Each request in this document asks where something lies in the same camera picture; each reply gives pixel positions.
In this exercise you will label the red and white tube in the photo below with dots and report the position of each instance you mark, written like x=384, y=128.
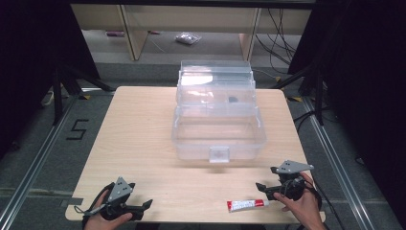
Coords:
x=247, y=205

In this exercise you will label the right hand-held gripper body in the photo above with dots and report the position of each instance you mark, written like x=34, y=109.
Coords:
x=291, y=166

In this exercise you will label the aluminium floor rail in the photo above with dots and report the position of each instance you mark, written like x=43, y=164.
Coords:
x=338, y=166
x=35, y=163

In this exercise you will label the wooden shelf unit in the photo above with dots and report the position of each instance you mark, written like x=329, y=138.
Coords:
x=191, y=17

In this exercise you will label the black metal stand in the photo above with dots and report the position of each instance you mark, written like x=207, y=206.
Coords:
x=317, y=96
x=59, y=96

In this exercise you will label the dark curtain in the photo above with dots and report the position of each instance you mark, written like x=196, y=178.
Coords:
x=367, y=80
x=28, y=64

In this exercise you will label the clear plastic tiered storage box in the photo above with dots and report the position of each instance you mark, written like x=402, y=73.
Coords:
x=218, y=121

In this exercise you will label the black tape floor mark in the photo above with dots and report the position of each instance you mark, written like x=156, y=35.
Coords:
x=77, y=129

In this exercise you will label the person's right hand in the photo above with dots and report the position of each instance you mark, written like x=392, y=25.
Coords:
x=303, y=207

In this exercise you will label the clear plastic bag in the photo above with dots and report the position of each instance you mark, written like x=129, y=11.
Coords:
x=188, y=38

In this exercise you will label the person's left hand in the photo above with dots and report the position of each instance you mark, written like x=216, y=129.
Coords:
x=95, y=222

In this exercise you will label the yellow black tape piece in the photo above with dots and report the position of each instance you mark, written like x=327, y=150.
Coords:
x=295, y=99
x=85, y=96

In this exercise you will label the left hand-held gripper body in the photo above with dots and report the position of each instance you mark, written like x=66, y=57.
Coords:
x=118, y=189

